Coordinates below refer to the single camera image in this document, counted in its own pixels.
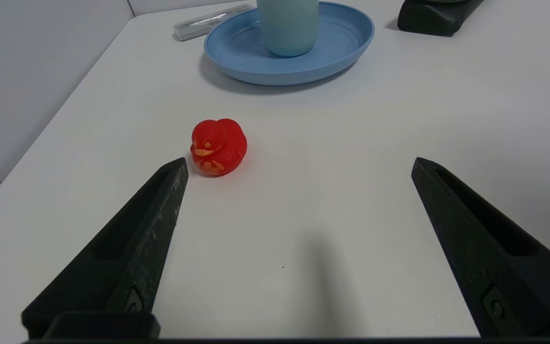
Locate grey translucent long case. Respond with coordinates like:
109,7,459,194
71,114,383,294
173,4,255,41

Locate teal plastic cup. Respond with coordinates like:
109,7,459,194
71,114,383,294
256,0,320,57

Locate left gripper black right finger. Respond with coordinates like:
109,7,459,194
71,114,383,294
411,157,550,339

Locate red rubber duck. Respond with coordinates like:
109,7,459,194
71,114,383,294
190,118,248,177

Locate blue plastic plate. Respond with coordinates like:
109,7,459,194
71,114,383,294
203,1,375,86

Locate black glasses case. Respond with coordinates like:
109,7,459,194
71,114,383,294
397,0,486,37

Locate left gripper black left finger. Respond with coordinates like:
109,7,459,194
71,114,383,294
21,158,190,340

